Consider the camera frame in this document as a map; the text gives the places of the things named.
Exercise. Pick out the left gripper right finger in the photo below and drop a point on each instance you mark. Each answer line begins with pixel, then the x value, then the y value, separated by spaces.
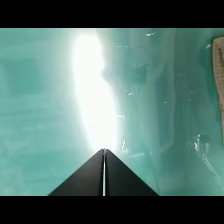
pixel 125 181

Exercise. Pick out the beige T-shirt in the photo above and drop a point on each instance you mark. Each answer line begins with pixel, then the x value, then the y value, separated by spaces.
pixel 218 83

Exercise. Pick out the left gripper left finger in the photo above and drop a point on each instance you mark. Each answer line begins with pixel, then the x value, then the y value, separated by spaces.
pixel 87 181

